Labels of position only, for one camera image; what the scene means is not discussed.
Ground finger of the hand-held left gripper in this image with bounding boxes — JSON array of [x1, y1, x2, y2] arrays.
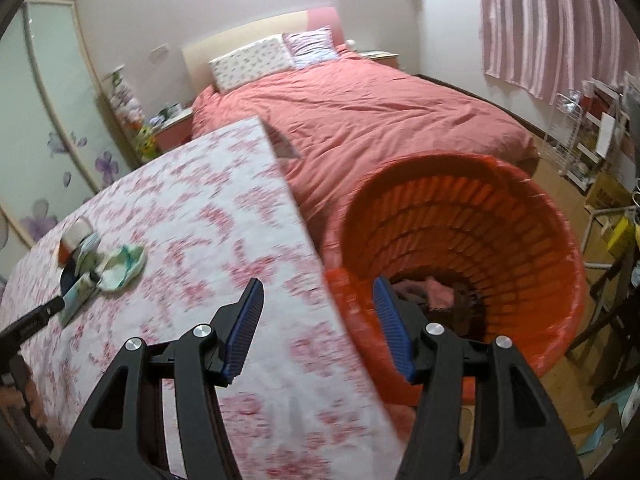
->
[[0, 267, 83, 358]]

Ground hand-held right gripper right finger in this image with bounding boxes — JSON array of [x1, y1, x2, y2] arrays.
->
[[372, 275, 586, 480]]

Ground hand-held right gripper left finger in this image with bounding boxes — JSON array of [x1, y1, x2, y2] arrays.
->
[[52, 277, 266, 480]]

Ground pale blue packet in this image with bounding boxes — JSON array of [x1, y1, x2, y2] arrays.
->
[[60, 272, 101, 326]]

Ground clothes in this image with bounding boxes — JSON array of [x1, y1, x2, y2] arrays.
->
[[440, 280, 488, 331]]

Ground grey green cloth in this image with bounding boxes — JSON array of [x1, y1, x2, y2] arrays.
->
[[97, 244, 148, 291]]

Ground slotted plastic laundry basket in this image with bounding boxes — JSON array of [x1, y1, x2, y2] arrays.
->
[[320, 152, 586, 406]]

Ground person's left hand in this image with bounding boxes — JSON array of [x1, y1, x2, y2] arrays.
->
[[0, 377, 47, 433]]

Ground pink floral tablecloth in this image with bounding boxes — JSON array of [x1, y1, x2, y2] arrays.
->
[[0, 115, 416, 480]]

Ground pink white nightstand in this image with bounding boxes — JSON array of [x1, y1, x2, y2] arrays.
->
[[357, 49, 401, 70], [147, 105, 195, 153]]

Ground yellow green plush toy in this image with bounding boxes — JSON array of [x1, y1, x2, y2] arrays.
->
[[134, 122, 160, 158]]

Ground bed with red duvet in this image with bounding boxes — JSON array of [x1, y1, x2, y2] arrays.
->
[[182, 6, 538, 241]]

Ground dark wooden chair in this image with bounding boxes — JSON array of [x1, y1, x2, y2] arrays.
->
[[565, 245, 640, 406]]

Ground sliding door wardrobe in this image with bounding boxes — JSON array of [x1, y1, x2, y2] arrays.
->
[[0, 0, 133, 251]]

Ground hanging plush toys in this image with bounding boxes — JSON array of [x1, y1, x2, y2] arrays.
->
[[102, 65, 146, 126]]

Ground yellow cushion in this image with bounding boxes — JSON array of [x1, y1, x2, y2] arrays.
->
[[600, 210, 638, 256]]

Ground brown paper bag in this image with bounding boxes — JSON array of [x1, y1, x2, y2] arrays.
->
[[585, 170, 631, 211]]

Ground white storage trolley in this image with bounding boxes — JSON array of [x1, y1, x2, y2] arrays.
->
[[565, 77, 631, 196]]

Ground white floral pillow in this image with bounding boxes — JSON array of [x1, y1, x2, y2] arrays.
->
[[209, 34, 296, 93]]

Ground pink striped pillow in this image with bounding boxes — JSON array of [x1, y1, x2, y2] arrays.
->
[[282, 25, 341, 70]]

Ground white paper bag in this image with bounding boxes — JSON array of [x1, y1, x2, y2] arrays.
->
[[595, 112, 618, 158]]

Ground pink striped curtain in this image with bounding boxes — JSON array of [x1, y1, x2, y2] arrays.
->
[[475, 0, 640, 98]]

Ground white wire rack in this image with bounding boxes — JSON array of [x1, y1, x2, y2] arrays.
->
[[542, 87, 601, 176]]

